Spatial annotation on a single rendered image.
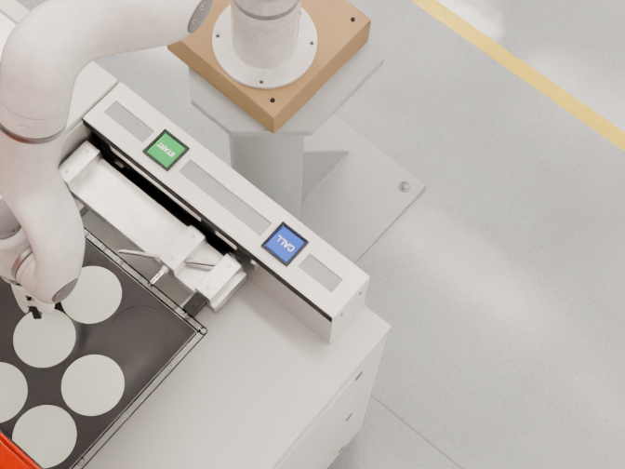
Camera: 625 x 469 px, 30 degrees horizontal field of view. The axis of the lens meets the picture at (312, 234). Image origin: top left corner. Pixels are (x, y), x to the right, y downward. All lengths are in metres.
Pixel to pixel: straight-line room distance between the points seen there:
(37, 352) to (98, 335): 0.10
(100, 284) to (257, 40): 0.49
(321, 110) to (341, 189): 0.84
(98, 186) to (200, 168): 0.20
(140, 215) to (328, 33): 0.48
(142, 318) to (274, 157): 0.59
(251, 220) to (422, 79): 1.33
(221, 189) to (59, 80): 0.58
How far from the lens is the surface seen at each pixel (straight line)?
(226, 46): 2.13
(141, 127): 2.00
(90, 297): 1.95
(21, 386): 1.92
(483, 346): 2.88
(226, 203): 1.93
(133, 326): 1.92
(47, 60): 1.40
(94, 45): 1.42
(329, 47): 2.14
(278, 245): 1.89
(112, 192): 2.04
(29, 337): 1.94
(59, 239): 1.59
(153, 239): 1.99
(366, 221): 2.94
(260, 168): 2.43
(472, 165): 3.06
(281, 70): 2.11
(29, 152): 1.50
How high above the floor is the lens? 2.71
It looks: 67 degrees down
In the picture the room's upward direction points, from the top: 4 degrees clockwise
